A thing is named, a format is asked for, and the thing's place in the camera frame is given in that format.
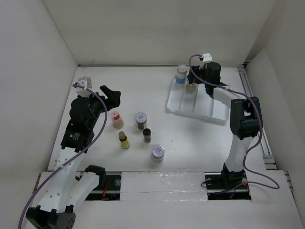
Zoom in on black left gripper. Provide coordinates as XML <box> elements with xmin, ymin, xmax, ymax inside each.
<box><xmin>82</xmin><ymin>85</ymin><xmax>120</xmax><ymax>128</ymax></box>

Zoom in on black cap beige spice jar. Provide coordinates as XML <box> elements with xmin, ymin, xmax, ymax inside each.
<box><xmin>186</xmin><ymin>82</ymin><xmax>198</xmax><ymax>93</ymax></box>

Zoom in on tall blue label spice bottle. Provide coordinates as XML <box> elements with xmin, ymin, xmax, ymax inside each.
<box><xmin>175</xmin><ymin>65</ymin><xmax>188</xmax><ymax>87</ymax></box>

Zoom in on white lid brown spice jar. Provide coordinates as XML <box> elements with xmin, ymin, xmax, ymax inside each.
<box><xmin>135</xmin><ymin>112</ymin><xmax>147</xmax><ymax>130</ymax></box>

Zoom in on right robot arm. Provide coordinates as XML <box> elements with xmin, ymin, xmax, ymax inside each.
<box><xmin>187</xmin><ymin>62</ymin><xmax>262</xmax><ymax>189</ymax></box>

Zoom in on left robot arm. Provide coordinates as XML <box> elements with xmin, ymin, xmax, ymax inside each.
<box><xmin>23</xmin><ymin>83</ymin><xmax>121</xmax><ymax>229</ymax></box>

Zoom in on white plastic organizer tray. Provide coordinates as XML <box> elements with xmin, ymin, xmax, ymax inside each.
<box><xmin>166</xmin><ymin>80</ymin><xmax>230</xmax><ymax>125</ymax></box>

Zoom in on pink cap spice bottle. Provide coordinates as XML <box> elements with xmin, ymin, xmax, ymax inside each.
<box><xmin>111</xmin><ymin>111</ymin><xmax>124</xmax><ymax>129</ymax></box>

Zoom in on yellow label brown cap bottle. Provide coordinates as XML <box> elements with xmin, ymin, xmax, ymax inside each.
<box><xmin>118</xmin><ymin>131</ymin><xmax>130</xmax><ymax>149</ymax></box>

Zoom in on small black cap pepper jar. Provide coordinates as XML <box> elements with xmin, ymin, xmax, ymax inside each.
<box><xmin>142</xmin><ymin>128</ymin><xmax>152</xmax><ymax>143</ymax></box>

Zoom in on white lid beige spice jar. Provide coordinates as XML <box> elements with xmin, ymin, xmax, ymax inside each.
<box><xmin>152</xmin><ymin>145</ymin><xmax>165</xmax><ymax>162</ymax></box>

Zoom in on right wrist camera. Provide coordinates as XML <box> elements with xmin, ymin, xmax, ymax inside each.
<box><xmin>199</xmin><ymin>53</ymin><xmax>213</xmax><ymax>69</ymax></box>

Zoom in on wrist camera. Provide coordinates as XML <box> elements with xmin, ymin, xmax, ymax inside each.
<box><xmin>73</xmin><ymin>76</ymin><xmax>92</xmax><ymax>98</ymax></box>
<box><xmin>199</xmin><ymin>53</ymin><xmax>213</xmax><ymax>69</ymax></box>

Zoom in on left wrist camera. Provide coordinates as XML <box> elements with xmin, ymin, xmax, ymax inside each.
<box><xmin>73</xmin><ymin>76</ymin><xmax>92</xmax><ymax>98</ymax></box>

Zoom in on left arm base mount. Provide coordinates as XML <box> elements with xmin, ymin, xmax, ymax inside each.
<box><xmin>85</xmin><ymin>172</ymin><xmax>122</xmax><ymax>201</ymax></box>

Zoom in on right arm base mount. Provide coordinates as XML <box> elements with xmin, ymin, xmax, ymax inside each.
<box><xmin>201</xmin><ymin>173</ymin><xmax>252</xmax><ymax>200</ymax></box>

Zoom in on aluminium rail right side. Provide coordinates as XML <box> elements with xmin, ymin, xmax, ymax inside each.
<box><xmin>238</xmin><ymin>61</ymin><xmax>280</xmax><ymax>189</ymax></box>

